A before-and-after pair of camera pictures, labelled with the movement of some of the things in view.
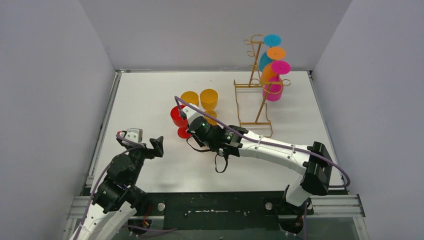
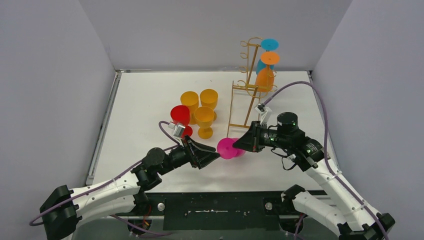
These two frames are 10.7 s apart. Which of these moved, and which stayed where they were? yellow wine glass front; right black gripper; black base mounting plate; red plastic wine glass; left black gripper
Moved: left black gripper; right black gripper
Stayed: yellow wine glass front; black base mounting plate; red plastic wine glass
